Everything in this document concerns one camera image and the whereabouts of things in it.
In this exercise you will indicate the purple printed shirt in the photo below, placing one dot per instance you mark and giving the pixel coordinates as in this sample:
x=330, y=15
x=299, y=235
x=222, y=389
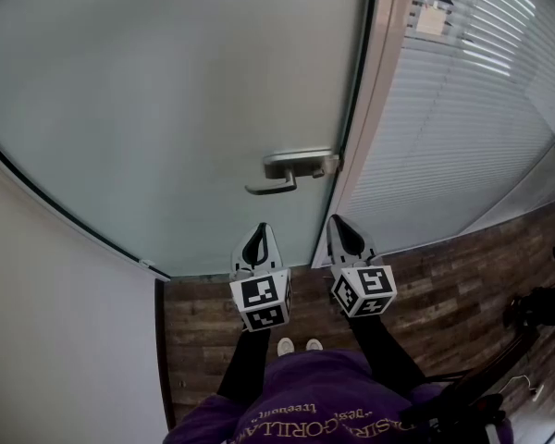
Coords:
x=314, y=400

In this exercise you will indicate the person's white shoe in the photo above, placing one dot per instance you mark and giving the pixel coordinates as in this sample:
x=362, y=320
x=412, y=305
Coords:
x=286, y=347
x=314, y=344

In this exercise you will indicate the frosted glass door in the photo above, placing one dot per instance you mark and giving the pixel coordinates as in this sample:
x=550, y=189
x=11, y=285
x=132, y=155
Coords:
x=166, y=86

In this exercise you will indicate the person's left forearm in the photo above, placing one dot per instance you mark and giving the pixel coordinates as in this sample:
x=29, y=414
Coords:
x=245, y=363

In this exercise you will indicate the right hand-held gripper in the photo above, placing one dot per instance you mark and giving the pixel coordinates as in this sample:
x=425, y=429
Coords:
x=372, y=282

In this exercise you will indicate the black baseboard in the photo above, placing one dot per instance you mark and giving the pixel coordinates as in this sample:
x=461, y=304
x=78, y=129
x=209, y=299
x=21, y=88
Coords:
x=165, y=349

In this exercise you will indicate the person's left white shoe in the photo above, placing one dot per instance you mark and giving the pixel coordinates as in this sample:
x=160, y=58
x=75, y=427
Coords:
x=286, y=347

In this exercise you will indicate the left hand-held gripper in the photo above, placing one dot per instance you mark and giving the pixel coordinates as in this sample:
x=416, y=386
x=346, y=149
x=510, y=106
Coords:
x=259, y=294

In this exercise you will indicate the person's right white shoe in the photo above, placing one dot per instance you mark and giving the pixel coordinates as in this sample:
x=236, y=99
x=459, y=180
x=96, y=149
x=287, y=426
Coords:
x=314, y=344

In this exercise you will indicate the glass partition with blinds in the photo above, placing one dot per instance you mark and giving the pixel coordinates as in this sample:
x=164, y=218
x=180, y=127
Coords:
x=453, y=132
x=532, y=188

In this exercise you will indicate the person's right forearm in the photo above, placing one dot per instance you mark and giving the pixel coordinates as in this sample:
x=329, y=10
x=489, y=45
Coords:
x=384, y=354

